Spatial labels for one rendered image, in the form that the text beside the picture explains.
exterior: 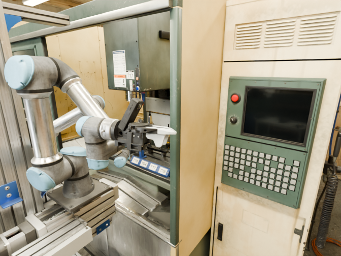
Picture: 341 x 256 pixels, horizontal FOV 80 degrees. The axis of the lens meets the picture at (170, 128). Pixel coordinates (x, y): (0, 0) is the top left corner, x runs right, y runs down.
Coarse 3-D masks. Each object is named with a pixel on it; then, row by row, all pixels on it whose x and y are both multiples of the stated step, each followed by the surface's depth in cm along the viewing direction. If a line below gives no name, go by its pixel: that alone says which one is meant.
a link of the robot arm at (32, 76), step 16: (16, 64) 69; (32, 64) 71; (48, 64) 77; (16, 80) 70; (32, 80) 72; (48, 80) 77; (32, 96) 74; (48, 96) 80; (32, 112) 76; (48, 112) 80; (32, 128) 78; (48, 128) 81; (32, 144) 81; (48, 144) 81; (32, 160) 82; (48, 160) 82; (64, 160) 90; (32, 176) 82; (48, 176) 81; (64, 176) 89
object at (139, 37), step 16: (144, 16) 160; (160, 16) 175; (112, 32) 176; (128, 32) 164; (144, 32) 163; (160, 32) 175; (112, 48) 180; (128, 48) 168; (144, 48) 166; (160, 48) 181; (112, 64) 185; (128, 64) 172; (144, 64) 169; (160, 64) 185; (112, 80) 190; (128, 80) 177; (144, 80) 172; (160, 80) 189
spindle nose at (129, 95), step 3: (126, 93) 201; (129, 93) 199; (132, 93) 199; (135, 93) 200; (138, 93) 203; (126, 96) 202; (129, 96) 200; (132, 96) 200; (135, 96) 201; (138, 96) 203; (126, 99) 203; (129, 99) 201
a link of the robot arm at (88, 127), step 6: (78, 120) 72; (84, 120) 70; (90, 120) 70; (96, 120) 69; (102, 120) 69; (78, 126) 71; (84, 126) 70; (90, 126) 69; (96, 126) 68; (78, 132) 72; (84, 132) 70; (90, 132) 69; (96, 132) 68; (84, 138) 72; (90, 138) 70; (96, 138) 70; (102, 138) 69
